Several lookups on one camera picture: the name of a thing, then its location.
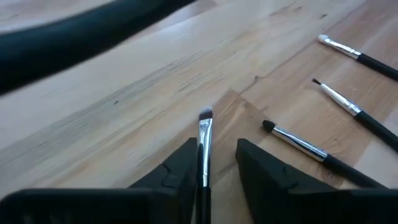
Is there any thin black makeup brush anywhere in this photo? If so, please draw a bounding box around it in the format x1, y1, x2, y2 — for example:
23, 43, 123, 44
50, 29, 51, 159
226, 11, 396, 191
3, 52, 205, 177
312, 78, 398, 153
262, 119, 388, 190
317, 34, 398, 82
195, 107, 214, 224

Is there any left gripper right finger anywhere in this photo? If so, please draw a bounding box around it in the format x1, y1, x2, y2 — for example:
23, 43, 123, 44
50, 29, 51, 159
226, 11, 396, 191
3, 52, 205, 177
234, 138, 339, 224

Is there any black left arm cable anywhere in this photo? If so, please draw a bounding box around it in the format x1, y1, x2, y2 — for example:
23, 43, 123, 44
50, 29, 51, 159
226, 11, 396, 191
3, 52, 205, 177
0, 0, 197, 96

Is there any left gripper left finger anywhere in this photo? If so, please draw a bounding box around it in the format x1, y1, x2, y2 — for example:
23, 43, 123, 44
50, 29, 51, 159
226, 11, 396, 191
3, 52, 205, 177
128, 138, 200, 224

